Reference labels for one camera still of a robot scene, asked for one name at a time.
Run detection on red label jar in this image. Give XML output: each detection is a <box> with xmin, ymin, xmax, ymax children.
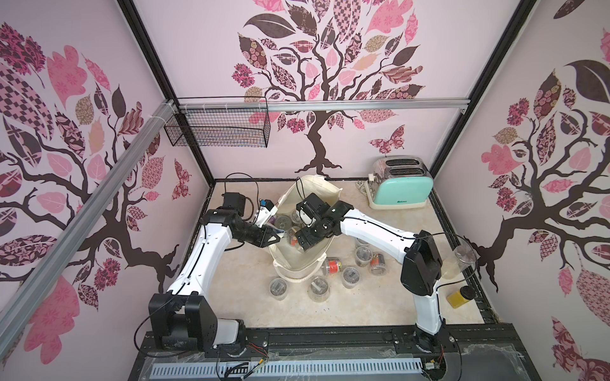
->
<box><xmin>369</xmin><ymin>252</ymin><xmax>388</xmax><ymax>276</ymax></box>
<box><xmin>321</xmin><ymin>257</ymin><xmax>342</xmax><ymax>276</ymax></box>

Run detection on cream canvas tote bag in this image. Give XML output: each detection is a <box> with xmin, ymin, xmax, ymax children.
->
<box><xmin>268</xmin><ymin>176</ymin><xmax>342</xmax><ymax>284</ymax></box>

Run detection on clear seed jar dark lid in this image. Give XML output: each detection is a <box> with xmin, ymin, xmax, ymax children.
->
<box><xmin>342</xmin><ymin>266</ymin><xmax>362</xmax><ymax>289</ymax></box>

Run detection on clear seed jar striped lid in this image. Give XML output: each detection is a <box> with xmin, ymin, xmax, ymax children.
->
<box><xmin>308</xmin><ymin>276</ymin><xmax>330</xmax><ymax>303</ymax></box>

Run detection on clear seed jar grey lid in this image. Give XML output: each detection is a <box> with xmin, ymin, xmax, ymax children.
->
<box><xmin>268</xmin><ymin>278</ymin><xmax>288</xmax><ymax>301</ymax></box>

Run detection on clear jar sandy contents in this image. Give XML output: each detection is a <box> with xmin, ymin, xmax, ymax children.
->
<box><xmin>441</xmin><ymin>241</ymin><xmax>478</xmax><ymax>279</ymax></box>

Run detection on yellow label seed jar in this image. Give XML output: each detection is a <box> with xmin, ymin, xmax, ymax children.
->
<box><xmin>446</xmin><ymin>285</ymin><xmax>477</xmax><ymax>309</ymax></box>

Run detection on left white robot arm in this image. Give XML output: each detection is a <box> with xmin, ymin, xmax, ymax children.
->
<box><xmin>147</xmin><ymin>192</ymin><xmax>281</xmax><ymax>356</ymax></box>

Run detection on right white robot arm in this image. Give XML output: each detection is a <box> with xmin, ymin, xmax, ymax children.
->
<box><xmin>295</xmin><ymin>194</ymin><xmax>450</xmax><ymax>353</ymax></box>

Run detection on silver tin can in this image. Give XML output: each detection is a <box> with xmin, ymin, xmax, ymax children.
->
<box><xmin>274</xmin><ymin>214</ymin><xmax>293</xmax><ymax>231</ymax></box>

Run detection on mint green toaster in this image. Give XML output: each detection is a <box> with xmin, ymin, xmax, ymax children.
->
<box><xmin>365</xmin><ymin>156</ymin><xmax>434</xmax><ymax>211</ymax></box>

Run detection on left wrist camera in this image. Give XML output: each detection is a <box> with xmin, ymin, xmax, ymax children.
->
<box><xmin>255</xmin><ymin>199</ymin><xmax>277</xmax><ymax>227</ymax></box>

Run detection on black wire basket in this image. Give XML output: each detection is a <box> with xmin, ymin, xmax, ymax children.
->
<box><xmin>165</xmin><ymin>95</ymin><xmax>271</xmax><ymax>148</ymax></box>

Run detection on aluminium rail back wall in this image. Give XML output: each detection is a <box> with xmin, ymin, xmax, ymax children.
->
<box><xmin>180</xmin><ymin>98</ymin><xmax>470</xmax><ymax>112</ymax></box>

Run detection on aluminium rail wall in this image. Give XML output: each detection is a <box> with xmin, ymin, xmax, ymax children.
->
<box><xmin>180</xmin><ymin>98</ymin><xmax>470</xmax><ymax>112</ymax></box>
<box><xmin>1</xmin><ymin>99</ymin><xmax>176</xmax><ymax>356</ymax></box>

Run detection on white slotted cable duct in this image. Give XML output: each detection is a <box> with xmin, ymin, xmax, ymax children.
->
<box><xmin>148</xmin><ymin>358</ymin><xmax>424</xmax><ymax>380</ymax></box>

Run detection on black base frame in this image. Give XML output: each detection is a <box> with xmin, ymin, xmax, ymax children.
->
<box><xmin>128</xmin><ymin>323</ymin><xmax>541</xmax><ymax>380</ymax></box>

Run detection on aluminium rail left wall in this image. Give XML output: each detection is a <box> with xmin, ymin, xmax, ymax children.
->
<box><xmin>1</xmin><ymin>99</ymin><xmax>176</xmax><ymax>356</ymax></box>

